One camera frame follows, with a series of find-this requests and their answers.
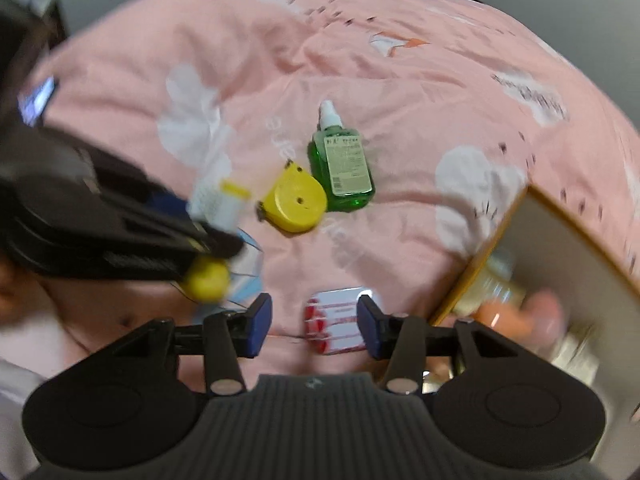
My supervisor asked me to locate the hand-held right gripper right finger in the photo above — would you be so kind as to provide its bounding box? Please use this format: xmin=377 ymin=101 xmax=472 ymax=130
xmin=356 ymin=295 xmax=543 ymax=396

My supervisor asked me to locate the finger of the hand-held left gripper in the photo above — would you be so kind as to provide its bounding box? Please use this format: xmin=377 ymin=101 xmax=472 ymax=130
xmin=125 ymin=220 xmax=247 ymax=271
xmin=142 ymin=185 xmax=203 ymax=223

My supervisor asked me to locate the green spray bottle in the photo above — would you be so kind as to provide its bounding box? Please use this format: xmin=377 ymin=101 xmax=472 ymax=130
xmin=306 ymin=100 xmax=376 ymax=212

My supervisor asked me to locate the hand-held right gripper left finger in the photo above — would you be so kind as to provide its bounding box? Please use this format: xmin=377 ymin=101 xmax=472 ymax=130
xmin=95 ymin=292 xmax=273 ymax=397

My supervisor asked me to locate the yellow capped white bottle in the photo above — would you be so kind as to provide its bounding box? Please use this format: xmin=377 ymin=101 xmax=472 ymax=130
xmin=181 ymin=177 xmax=253 ymax=303

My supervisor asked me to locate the pink printed blanket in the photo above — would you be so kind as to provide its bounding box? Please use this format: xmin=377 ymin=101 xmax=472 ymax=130
xmin=0 ymin=0 xmax=640 ymax=411

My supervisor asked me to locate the yellow tape measure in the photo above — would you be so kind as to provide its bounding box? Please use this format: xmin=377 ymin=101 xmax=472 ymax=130
xmin=256 ymin=159 xmax=328 ymax=234

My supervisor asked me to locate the white and red box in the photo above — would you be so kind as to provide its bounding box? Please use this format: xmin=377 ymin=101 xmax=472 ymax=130
xmin=302 ymin=286 xmax=373 ymax=356

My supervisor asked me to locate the white cloth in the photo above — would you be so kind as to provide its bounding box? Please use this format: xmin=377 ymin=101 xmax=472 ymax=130
xmin=0 ymin=355 xmax=56 ymax=480

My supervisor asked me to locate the orange cardboard box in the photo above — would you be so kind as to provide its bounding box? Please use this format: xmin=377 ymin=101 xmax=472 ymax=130
xmin=422 ymin=182 xmax=640 ymax=401

